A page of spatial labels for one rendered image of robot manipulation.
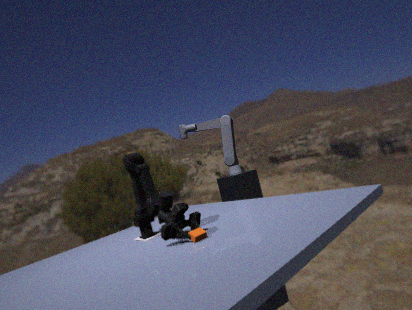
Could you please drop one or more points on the orange block with dark square face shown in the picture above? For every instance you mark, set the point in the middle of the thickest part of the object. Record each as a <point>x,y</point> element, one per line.
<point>197,234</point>

